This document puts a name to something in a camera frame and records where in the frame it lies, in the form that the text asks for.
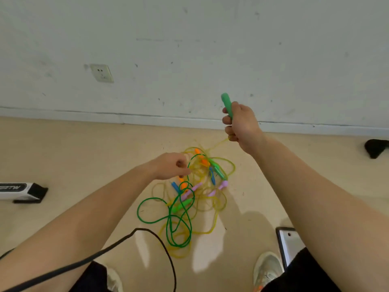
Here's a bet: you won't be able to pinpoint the pink-handled yellow jump rope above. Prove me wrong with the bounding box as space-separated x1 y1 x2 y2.
181 180 229 202

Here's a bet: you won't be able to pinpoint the person's right forearm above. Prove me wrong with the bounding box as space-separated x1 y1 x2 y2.
251 134 389 292

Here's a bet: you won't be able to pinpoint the person's white left shoe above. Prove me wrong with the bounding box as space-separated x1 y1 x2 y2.
105 266 124 292

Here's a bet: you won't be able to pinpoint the person's white right shoe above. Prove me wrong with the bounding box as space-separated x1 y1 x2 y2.
253 252 285 292

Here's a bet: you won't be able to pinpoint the person's right hand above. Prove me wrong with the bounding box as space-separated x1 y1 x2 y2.
222 102 265 156

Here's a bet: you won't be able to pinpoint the black cable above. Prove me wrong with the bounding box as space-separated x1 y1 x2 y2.
0 228 177 292

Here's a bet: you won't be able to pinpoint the white wall socket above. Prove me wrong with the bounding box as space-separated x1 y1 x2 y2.
90 64 115 84

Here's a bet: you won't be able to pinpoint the orange-handled yellow jump rope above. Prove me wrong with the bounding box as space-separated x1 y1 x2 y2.
179 148 211 191

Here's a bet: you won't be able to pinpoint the green-handled green jump rope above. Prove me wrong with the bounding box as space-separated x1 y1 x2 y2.
137 153 228 249

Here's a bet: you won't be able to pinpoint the person's left hand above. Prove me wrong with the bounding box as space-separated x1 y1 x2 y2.
151 152 192 180

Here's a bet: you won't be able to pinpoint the person's black trousers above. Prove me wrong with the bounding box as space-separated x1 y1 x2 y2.
68 247 343 292

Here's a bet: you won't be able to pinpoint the blue-handled yellow jump rope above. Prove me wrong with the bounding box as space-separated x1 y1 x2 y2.
171 167 216 195

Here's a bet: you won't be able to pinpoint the black-framed smartphone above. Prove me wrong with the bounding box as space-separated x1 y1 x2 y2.
275 227 306 272

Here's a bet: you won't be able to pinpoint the white and black box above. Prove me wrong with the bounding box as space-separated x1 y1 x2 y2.
0 182 49 204

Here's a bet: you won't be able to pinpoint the person's white shoe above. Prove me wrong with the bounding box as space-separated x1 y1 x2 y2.
253 252 285 292
105 266 124 292

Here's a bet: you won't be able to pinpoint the person's left forearm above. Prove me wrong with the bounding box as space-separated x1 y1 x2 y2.
0 162 157 292

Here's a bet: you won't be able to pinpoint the green-handled yellow jump rope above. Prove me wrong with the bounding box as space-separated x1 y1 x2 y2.
158 93 236 259

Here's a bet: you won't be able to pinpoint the white baseboard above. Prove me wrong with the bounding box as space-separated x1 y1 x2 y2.
0 106 389 138

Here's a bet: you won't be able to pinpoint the black object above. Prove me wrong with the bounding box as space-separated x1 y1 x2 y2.
364 139 389 160

